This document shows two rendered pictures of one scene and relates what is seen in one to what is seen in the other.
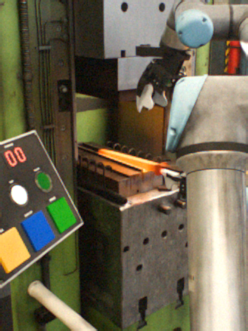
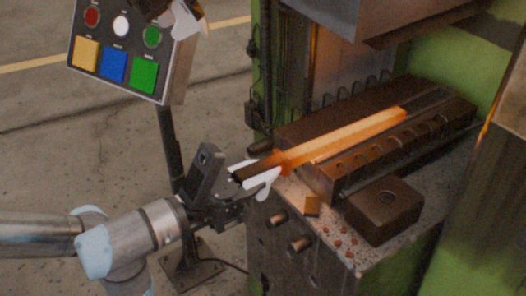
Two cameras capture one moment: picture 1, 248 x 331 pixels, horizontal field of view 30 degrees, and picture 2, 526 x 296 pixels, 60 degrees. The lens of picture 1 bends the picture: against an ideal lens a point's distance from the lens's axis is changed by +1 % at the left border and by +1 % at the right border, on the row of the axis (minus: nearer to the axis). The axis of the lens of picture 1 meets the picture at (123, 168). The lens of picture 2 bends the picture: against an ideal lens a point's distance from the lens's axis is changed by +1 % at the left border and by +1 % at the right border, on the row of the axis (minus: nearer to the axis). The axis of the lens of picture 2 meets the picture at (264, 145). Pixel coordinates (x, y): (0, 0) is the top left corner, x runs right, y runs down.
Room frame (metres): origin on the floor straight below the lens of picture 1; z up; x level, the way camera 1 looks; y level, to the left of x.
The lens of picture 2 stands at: (1.46, -0.74, 1.58)
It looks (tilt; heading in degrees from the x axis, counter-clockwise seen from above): 40 degrees down; 96
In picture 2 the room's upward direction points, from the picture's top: straight up
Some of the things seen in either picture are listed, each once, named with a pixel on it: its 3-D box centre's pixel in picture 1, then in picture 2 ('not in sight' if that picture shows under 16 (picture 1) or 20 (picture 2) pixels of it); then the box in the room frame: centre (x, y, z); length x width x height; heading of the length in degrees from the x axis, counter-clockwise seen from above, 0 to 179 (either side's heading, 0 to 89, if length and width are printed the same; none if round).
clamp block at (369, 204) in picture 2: (166, 168); (384, 209); (1.62, -0.16, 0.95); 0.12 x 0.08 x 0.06; 40
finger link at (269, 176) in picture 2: not in sight; (262, 187); (1.40, -0.17, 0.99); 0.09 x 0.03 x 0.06; 37
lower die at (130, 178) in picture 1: (103, 166); (375, 127); (1.62, 0.07, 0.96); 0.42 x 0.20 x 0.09; 40
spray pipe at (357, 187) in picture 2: not in sight; (402, 164); (1.67, -0.04, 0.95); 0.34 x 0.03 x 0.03; 40
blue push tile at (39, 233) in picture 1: (37, 230); (115, 64); (0.99, 0.20, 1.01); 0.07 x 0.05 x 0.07; 155
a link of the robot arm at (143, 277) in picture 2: not in sight; (123, 274); (1.17, -0.32, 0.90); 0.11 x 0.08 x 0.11; 138
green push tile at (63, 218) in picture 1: (60, 215); (145, 76); (1.08, 0.16, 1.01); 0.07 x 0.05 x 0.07; 155
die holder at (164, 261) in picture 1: (114, 226); (376, 219); (1.67, 0.04, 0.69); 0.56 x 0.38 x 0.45; 40
